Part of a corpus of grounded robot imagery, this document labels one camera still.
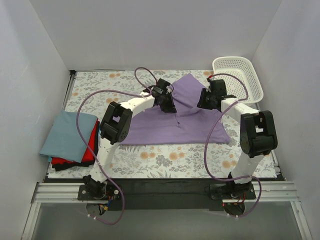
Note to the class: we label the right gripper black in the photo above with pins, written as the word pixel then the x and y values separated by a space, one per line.
pixel 203 100

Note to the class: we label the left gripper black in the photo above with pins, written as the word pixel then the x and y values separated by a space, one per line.
pixel 167 106

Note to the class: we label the purple t shirt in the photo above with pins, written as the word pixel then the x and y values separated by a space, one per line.
pixel 189 125

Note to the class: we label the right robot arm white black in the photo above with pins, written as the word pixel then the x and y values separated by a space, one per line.
pixel 257 138

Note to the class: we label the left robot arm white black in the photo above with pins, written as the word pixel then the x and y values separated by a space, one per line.
pixel 115 126

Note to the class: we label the floral patterned table mat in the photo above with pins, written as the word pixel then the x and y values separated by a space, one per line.
pixel 91 93

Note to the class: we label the white plastic perforated basket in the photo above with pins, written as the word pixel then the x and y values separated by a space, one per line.
pixel 240 78

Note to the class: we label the folded teal t shirt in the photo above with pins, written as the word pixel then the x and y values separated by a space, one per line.
pixel 64 141

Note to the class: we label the folded black t shirt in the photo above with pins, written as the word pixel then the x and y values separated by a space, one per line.
pixel 65 167

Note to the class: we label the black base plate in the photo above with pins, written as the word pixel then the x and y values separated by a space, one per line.
pixel 165 193

